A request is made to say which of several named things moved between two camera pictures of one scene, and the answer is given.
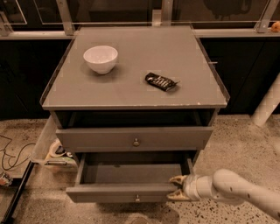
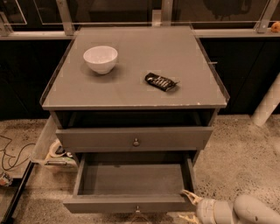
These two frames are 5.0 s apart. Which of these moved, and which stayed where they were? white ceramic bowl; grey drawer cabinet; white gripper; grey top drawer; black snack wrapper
Moved: white gripper
Stayed: grey drawer cabinet; white ceramic bowl; grey top drawer; black snack wrapper
